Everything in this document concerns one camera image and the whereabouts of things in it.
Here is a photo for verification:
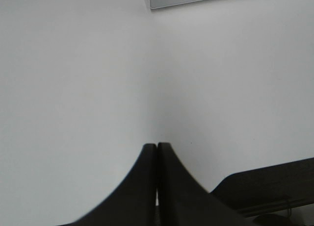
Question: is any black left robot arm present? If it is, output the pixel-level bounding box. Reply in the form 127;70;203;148
73;143;314;226

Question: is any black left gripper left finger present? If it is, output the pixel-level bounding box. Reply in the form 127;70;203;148
68;144;157;226

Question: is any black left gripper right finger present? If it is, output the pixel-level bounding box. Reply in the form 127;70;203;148
157;143;252;226

